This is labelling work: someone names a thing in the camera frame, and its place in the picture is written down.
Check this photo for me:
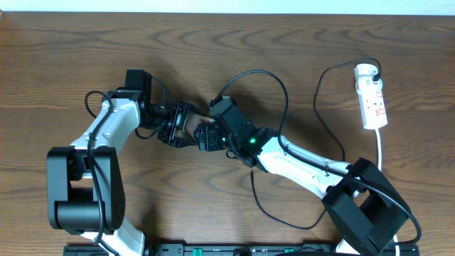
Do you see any white charger plug adapter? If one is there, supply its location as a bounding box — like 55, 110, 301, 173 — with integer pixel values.
354, 63, 378, 80

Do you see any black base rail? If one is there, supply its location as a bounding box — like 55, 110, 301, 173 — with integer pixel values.
62, 244, 420, 256

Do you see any white power strip cord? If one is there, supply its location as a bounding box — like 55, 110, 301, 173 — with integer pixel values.
374, 128, 401, 256

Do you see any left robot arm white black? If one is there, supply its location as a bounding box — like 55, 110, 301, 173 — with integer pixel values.
46, 88, 190, 255

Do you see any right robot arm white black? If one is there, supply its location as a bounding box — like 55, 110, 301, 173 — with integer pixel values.
193, 122, 412, 255

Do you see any black charging cable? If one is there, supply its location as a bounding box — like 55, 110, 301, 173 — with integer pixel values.
250, 58, 382, 231

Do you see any white power strip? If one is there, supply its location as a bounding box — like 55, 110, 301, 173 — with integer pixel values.
355, 76, 387, 130

